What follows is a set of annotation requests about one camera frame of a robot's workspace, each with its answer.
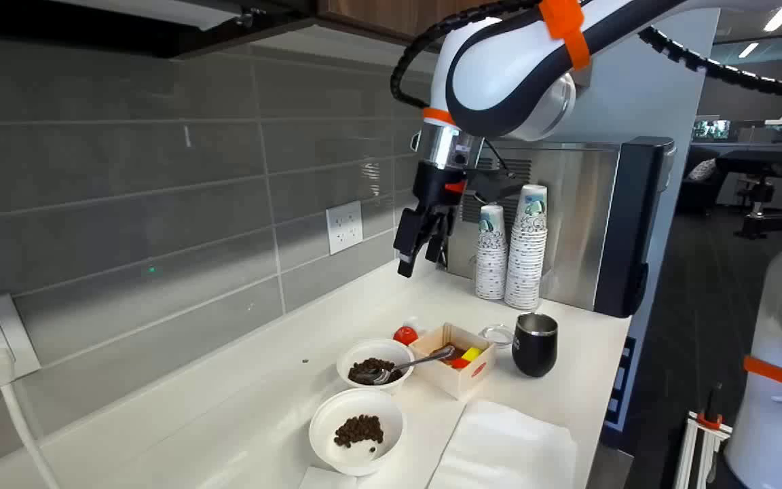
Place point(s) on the metal spoon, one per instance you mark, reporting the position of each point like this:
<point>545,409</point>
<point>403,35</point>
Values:
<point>418,363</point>

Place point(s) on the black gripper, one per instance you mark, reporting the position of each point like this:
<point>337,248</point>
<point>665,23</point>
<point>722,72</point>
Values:
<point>431,220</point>

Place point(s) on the stainless steel appliance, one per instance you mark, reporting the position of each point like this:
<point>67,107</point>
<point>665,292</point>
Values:
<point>600,208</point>

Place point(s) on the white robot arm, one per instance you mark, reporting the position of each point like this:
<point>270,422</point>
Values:
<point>490,72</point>

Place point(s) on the white paper towel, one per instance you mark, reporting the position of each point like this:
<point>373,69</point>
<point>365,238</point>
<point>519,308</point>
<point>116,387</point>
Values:
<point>497,447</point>

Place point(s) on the cardboard box with items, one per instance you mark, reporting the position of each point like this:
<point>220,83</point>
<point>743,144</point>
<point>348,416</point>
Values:
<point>466,371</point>

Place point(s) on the white bowl with grounds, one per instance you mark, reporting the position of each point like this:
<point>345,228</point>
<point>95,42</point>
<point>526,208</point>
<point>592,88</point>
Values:
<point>357,429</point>

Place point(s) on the white wall outlet centre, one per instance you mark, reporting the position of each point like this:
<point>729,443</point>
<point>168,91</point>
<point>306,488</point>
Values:
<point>344,227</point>

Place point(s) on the red round object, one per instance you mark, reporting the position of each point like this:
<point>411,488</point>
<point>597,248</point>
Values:
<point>405,335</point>

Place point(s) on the black metal tumbler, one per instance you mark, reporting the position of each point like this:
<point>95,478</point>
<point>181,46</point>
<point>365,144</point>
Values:
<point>536,342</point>

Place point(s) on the tall paper cup stack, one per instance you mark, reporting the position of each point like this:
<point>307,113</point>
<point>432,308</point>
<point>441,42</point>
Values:
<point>528,248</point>

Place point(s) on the white bowl with spoon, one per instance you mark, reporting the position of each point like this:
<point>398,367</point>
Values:
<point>373,364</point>

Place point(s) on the clear plastic lid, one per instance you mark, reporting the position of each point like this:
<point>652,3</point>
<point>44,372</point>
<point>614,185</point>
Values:
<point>497,335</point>

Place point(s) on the short paper cup stack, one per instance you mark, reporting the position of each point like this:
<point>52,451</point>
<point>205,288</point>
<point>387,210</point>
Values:
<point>490,258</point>

